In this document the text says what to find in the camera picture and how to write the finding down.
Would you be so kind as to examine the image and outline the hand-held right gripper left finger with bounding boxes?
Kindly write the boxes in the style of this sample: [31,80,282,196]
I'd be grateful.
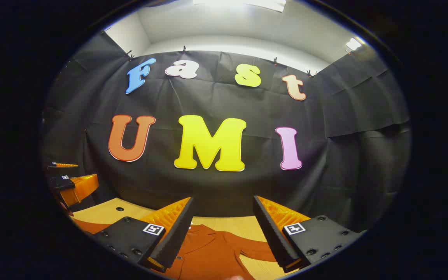
[91,197,194,273]

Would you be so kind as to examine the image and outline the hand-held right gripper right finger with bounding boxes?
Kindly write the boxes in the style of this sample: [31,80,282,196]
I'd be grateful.
[253,196,366,273]

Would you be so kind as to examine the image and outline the orange knit garment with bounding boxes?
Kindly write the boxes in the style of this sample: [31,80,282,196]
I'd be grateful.
[72,218,278,280]

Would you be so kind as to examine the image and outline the black backdrop cloth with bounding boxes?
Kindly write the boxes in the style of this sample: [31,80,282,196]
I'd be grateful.
[41,33,411,234]

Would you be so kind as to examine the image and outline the ceiling light panel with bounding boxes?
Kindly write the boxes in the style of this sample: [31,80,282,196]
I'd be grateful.
[346,37,365,51]
[193,0,287,12]

